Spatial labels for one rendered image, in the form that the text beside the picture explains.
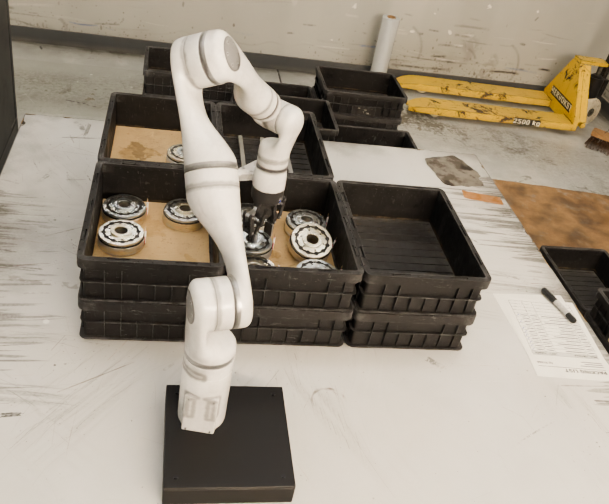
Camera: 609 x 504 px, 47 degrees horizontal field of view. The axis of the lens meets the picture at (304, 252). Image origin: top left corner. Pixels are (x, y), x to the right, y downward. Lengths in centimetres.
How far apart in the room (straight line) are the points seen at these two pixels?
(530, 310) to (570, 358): 18
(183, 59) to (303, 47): 377
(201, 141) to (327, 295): 52
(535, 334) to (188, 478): 100
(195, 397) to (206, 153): 44
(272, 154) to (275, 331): 40
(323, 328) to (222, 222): 52
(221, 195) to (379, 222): 80
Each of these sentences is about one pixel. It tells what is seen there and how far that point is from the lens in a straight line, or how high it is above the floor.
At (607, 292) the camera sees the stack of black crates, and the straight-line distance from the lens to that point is 265.
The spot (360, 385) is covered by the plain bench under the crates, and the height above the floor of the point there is 70.
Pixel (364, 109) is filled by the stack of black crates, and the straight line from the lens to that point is 332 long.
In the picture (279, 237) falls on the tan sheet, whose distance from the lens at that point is 174.
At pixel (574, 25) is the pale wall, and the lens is 554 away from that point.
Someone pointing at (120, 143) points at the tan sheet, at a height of 83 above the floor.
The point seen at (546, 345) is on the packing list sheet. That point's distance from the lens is 190.
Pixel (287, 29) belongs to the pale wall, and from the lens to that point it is 492.
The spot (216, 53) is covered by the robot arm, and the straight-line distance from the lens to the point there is 121.
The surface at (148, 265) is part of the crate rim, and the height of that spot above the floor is 92.
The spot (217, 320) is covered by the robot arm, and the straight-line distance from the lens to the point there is 116.
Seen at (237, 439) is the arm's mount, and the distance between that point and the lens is 137.
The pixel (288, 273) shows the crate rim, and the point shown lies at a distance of 147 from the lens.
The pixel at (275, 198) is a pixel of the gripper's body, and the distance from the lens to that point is 158.
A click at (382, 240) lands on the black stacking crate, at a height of 83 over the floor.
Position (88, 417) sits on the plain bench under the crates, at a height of 70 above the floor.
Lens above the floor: 182
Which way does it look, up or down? 35 degrees down
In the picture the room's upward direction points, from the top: 12 degrees clockwise
